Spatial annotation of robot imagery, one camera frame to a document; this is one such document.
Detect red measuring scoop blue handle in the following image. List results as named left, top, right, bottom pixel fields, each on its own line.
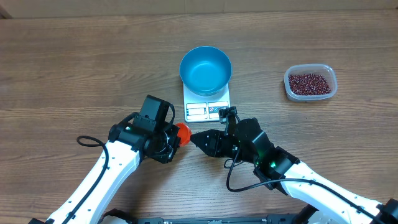
left=176, top=123, right=192, bottom=146

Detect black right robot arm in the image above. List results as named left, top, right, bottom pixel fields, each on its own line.
left=190, top=118, right=397, bottom=223

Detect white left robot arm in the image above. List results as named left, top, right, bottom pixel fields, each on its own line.
left=44, top=124, right=182, bottom=223

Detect white digital kitchen scale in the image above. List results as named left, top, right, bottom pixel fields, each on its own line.
left=183, top=85, right=231, bottom=123

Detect blue metal bowl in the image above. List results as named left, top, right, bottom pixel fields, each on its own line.
left=179, top=46, right=233, bottom=96

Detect red beans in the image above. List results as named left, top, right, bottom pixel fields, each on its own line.
left=288, top=73, right=331, bottom=96

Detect clear plastic container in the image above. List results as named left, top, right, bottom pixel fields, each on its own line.
left=284, top=63, right=338, bottom=102

